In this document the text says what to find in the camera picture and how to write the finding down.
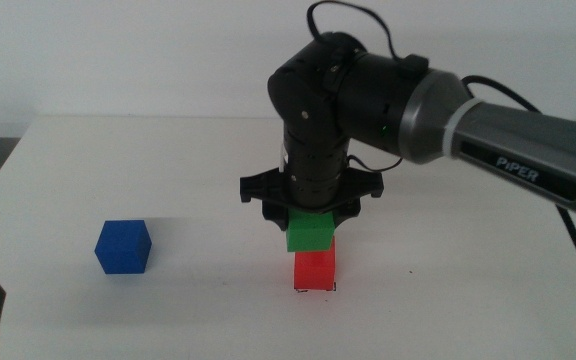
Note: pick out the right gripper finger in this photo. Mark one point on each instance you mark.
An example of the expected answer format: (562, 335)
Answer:
(275, 216)
(346, 212)

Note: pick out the green cube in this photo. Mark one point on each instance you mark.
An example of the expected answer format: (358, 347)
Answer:
(310, 232)

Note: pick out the red cube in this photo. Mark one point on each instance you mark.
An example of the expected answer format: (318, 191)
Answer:
(313, 272)

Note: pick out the blue cube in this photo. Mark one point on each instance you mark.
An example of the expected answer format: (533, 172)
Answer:
(123, 247)

